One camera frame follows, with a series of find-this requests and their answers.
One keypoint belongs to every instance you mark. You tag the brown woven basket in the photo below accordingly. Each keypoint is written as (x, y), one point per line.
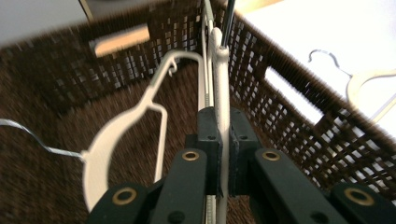
(46, 93)

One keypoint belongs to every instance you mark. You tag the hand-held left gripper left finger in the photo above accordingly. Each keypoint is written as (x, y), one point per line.
(207, 130)

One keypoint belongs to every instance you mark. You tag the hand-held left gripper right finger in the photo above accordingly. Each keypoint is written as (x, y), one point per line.
(244, 130)

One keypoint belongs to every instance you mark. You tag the wooden table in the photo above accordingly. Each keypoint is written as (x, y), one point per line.
(255, 4)

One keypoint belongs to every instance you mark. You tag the white table sheet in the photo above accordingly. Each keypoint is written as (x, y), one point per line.
(311, 25)

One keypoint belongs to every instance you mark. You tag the beige clothes hanger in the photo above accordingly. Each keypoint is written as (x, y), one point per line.
(221, 93)
(102, 146)
(358, 81)

